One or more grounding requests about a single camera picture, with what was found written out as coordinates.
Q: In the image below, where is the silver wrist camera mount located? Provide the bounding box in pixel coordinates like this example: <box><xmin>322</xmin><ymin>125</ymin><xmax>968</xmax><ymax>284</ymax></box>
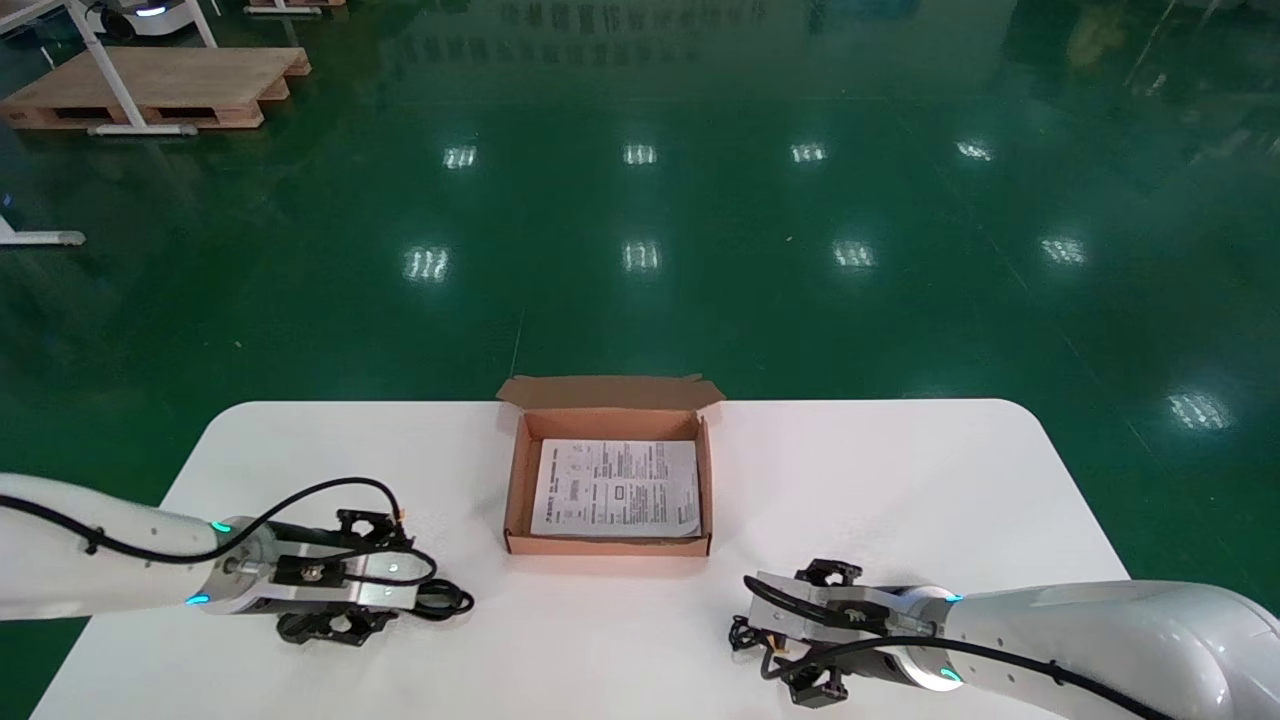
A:
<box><xmin>272</xmin><ymin>553</ymin><xmax>426</xmax><ymax>611</ymax></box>
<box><xmin>752</xmin><ymin>572</ymin><xmax>941</xmax><ymax>641</ymax></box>

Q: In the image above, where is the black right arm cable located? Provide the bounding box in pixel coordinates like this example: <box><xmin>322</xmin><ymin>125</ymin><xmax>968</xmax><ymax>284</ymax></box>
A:
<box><xmin>743</xmin><ymin>575</ymin><xmax>1176</xmax><ymax>720</ymax></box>

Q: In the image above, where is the black power cable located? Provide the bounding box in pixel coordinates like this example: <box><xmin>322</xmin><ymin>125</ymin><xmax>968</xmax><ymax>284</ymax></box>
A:
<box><xmin>413</xmin><ymin>578</ymin><xmax>475</xmax><ymax>624</ymax></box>

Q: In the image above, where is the white printed instruction sheet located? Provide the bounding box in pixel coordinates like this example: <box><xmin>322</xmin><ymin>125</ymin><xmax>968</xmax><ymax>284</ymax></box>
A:
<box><xmin>530</xmin><ymin>438</ymin><xmax>702</xmax><ymax>539</ymax></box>

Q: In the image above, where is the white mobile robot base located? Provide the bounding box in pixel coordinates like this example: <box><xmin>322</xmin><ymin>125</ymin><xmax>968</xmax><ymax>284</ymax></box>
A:
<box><xmin>85</xmin><ymin>0</ymin><xmax>208</xmax><ymax>39</ymax></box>

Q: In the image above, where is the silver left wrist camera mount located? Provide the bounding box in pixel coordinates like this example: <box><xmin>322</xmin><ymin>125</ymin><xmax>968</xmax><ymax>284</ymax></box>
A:
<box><xmin>272</xmin><ymin>553</ymin><xmax>426</xmax><ymax>611</ymax></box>

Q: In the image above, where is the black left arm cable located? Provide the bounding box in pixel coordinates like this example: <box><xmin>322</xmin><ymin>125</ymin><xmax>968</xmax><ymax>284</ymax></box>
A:
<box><xmin>0</xmin><ymin>477</ymin><xmax>438</xmax><ymax>593</ymax></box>

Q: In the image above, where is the open brown cardboard box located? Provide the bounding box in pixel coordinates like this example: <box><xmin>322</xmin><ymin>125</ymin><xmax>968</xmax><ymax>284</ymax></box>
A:
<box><xmin>497</xmin><ymin>375</ymin><xmax>725</xmax><ymax>558</ymax></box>

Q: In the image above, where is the black mouse with cord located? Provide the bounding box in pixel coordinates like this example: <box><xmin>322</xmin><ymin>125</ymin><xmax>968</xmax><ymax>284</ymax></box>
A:
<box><xmin>729</xmin><ymin>614</ymin><xmax>793</xmax><ymax>683</ymax></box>

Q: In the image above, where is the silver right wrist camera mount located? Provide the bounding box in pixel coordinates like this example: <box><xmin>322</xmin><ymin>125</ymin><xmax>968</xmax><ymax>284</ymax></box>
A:
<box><xmin>752</xmin><ymin>572</ymin><xmax>941</xmax><ymax>641</ymax></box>

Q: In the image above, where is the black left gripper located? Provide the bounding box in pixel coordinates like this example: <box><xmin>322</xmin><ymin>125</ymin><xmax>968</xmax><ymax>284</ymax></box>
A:
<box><xmin>262</xmin><ymin>508</ymin><xmax>413</xmax><ymax>647</ymax></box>

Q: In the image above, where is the large wooden pallet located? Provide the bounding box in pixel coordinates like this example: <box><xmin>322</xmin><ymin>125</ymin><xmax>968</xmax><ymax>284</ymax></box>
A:
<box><xmin>0</xmin><ymin>46</ymin><xmax>312</xmax><ymax>132</ymax></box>

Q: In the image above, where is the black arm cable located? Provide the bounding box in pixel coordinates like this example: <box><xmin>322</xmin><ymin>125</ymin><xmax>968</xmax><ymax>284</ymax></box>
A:
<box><xmin>743</xmin><ymin>575</ymin><xmax>1176</xmax><ymax>720</ymax></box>
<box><xmin>0</xmin><ymin>477</ymin><xmax>438</xmax><ymax>593</ymax></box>

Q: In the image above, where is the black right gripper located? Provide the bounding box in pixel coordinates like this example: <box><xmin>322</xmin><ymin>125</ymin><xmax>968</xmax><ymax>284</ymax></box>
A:
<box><xmin>785</xmin><ymin>559</ymin><xmax>936</xmax><ymax>711</ymax></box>

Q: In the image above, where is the white metal desk foot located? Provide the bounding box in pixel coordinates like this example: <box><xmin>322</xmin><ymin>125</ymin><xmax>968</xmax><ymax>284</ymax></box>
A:
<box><xmin>0</xmin><ymin>213</ymin><xmax>87</xmax><ymax>248</ymax></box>

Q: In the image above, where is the white metal desk frame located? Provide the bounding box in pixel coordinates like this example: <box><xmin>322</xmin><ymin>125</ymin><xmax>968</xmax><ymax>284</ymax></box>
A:
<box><xmin>62</xmin><ymin>0</ymin><xmax>221</xmax><ymax>137</ymax></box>

